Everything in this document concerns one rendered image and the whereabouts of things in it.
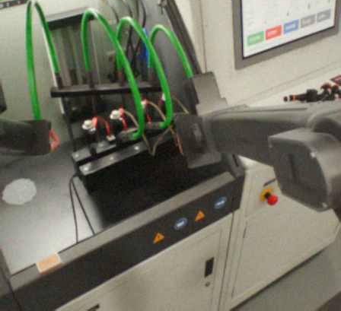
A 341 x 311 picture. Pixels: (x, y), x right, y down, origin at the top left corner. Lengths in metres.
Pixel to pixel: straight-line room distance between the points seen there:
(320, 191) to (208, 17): 0.98
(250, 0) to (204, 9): 0.16
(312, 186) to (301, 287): 1.88
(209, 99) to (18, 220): 0.78
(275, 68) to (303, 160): 1.17
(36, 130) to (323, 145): 0.65
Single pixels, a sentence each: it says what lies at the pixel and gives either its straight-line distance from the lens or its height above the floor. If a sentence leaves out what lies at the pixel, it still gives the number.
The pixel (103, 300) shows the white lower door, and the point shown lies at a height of 0.71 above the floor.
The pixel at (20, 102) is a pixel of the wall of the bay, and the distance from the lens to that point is 1.31.
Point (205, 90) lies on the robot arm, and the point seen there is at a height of 1.41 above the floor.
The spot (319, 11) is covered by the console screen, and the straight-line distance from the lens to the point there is 1.47.
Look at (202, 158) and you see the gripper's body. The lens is 0.75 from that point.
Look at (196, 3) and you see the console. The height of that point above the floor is 1.33.
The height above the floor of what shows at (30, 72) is 1.35.
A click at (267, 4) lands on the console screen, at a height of 1.28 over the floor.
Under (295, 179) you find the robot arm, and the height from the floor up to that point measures 1.60.
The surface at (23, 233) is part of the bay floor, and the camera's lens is 1.22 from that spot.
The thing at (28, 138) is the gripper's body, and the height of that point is 1.28.
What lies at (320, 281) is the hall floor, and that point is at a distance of 2.14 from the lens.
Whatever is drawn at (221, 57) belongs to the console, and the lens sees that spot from 1.22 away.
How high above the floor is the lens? 1.76
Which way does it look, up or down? 42 degrees down
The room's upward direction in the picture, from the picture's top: straight up
